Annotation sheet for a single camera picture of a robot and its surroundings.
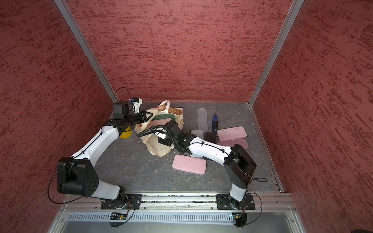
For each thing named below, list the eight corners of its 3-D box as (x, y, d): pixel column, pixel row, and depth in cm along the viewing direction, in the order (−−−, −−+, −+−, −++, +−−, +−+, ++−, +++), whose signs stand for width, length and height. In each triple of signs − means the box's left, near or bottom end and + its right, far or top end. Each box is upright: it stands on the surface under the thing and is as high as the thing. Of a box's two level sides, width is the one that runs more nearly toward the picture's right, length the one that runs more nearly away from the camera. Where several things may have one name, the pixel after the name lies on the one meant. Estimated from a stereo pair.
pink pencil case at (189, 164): (170, 169, 88) (170, 167, 85) (174, 155, 93) (173, 153, 91) (205, 175, 85) (206, 173, 83) (207, 161, 91) (207, 159, 88)
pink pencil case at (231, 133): (218, 141, 100) (219, 139, 98) (215, 131, 106) (216, 129, 103) (247, 137, 102) (248, 135, 100) (242, 127, 108) (243, 125, 105)
